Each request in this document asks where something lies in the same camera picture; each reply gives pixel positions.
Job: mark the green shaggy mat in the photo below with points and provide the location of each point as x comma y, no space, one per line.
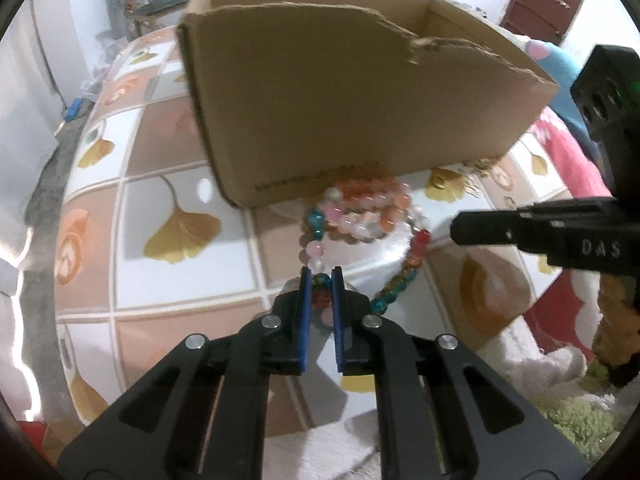
575,425

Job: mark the blue pillow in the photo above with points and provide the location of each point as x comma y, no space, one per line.
560,75

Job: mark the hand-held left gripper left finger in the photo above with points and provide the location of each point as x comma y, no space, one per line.
306,320

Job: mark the white curtain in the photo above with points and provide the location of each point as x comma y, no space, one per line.
30,110

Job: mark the brown door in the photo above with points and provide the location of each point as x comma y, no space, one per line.
540,0

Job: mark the pink floral blanket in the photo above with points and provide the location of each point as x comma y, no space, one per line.
570,160

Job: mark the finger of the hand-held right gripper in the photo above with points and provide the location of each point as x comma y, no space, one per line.
490,227

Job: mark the brown cardboard box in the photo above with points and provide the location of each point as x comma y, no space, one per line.
325,110

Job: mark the small blue plastic item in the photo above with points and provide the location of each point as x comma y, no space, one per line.
74,108

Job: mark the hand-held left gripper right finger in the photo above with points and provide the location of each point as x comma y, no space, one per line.
337,320

